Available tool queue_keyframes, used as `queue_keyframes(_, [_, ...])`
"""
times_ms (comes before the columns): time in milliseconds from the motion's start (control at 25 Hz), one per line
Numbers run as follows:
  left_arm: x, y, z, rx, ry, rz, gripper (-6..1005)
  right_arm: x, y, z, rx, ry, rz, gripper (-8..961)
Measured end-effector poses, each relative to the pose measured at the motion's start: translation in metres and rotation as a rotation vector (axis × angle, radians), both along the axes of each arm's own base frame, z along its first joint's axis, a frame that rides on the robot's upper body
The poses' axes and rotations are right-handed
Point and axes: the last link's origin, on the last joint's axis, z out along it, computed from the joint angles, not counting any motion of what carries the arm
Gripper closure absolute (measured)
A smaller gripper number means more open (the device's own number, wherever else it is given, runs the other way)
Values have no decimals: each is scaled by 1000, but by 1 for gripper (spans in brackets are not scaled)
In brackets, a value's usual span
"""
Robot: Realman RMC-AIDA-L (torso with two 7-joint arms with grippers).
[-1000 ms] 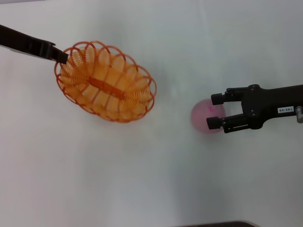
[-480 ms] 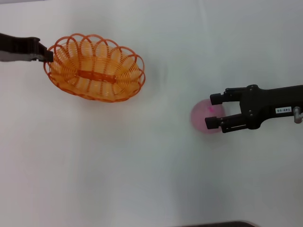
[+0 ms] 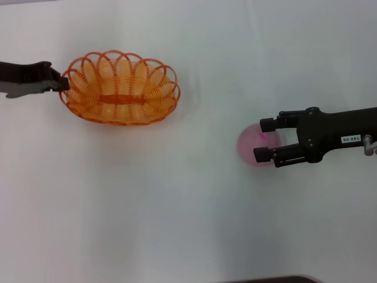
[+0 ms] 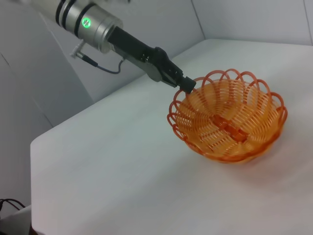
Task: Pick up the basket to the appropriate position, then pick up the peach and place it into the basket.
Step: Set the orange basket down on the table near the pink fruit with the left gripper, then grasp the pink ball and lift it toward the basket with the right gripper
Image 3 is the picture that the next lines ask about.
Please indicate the dark robot torso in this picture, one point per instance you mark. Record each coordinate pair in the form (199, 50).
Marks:
(274, 280)

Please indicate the orange woven plastic basket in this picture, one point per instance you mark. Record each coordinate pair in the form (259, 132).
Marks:
(120, 98)

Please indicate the pink peach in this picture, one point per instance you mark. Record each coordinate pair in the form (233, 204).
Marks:
(247, 147)

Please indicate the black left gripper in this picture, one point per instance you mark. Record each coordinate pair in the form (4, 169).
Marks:
(23, 73)

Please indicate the grey left wrist camera bracket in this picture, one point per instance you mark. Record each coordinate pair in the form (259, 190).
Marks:
(13, 90)

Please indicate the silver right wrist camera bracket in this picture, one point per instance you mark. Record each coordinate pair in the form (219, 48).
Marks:
(370, 146)

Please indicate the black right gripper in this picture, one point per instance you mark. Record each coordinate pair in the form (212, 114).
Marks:
(324, 132)

